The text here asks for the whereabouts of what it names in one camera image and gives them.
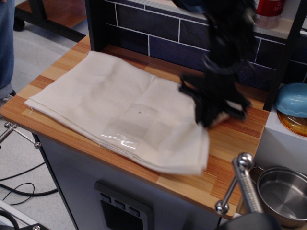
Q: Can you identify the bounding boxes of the person leg in jeans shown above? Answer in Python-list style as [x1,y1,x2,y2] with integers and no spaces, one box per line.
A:
[0,0,15,100]

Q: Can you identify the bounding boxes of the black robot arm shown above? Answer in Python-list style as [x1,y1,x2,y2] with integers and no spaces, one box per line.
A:
[173,0,257,127]

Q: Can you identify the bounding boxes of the left metal clamp screw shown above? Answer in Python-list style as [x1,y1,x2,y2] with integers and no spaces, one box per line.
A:
[0,122,42,149]

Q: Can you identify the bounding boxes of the clear tape patch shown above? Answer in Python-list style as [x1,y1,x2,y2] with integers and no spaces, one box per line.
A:
[101,103,158,152]

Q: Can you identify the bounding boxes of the orange transparent bowl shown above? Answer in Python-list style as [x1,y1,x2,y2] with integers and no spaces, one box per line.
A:
[277,111,307,137]

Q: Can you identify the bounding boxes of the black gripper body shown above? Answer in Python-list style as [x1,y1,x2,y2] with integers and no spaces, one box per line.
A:
[179,71,251,120]

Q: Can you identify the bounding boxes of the grey oven control panel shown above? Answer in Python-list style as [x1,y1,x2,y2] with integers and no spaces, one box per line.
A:
[94,182,154,230]

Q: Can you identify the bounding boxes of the blue plastic bowl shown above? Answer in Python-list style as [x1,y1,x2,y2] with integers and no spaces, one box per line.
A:
[275,82,307,118]

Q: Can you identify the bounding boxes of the black shelf post left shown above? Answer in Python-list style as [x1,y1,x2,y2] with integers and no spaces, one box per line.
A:
[85,0,108,51]

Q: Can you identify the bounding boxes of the grey sneaker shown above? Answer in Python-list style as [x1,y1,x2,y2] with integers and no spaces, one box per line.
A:
[0,91,16,109]

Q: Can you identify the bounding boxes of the red label plastic bottle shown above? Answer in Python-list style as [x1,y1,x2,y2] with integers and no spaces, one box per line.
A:
[254,0,285,29]

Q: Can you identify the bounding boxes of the black floor cable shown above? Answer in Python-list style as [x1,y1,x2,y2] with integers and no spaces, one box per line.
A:
[0,162,58,206]

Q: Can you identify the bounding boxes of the stainless steel pot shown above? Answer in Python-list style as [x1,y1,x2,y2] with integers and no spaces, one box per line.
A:
[249,167,307,228]

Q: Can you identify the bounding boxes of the cream cloth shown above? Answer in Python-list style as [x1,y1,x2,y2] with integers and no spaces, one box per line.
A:
[25,51,210,175]

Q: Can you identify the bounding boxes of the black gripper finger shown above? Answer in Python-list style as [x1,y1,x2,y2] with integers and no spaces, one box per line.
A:
[195,100,222,127]

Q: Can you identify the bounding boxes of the wooden cart with black frame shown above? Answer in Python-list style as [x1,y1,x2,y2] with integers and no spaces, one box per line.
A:
[13,0,86,42]

